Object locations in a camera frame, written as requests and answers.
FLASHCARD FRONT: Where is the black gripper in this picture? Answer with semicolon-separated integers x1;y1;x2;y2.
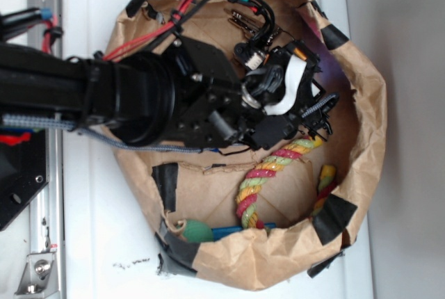
163;37;339;150

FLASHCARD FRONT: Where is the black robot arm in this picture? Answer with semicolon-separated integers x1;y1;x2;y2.
1;36;339;152

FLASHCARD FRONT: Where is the brown paper bag bin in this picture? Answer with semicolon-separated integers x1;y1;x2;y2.
114;0;387;290

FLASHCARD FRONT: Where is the blue flat plastic piece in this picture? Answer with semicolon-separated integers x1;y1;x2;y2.
211;223;277;241

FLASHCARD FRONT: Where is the green rubber ball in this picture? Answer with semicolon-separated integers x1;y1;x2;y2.
176;219;214;243

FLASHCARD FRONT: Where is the multicolour braided rope toy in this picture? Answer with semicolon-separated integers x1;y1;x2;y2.
235;136;338;229

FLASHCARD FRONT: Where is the red and black wire bundle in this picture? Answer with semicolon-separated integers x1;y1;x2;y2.
41;0;279;63

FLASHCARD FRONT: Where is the aluminium frame rail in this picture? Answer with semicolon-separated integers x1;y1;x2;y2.
27;0;66;298

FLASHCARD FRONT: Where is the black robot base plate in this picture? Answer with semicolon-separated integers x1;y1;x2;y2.
1;130;47;231

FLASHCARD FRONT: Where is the grey braided cable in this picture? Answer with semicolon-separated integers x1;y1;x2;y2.
0;113;209;154

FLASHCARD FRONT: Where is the silver corner bracket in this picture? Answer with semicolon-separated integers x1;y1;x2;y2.
14;252;58;298

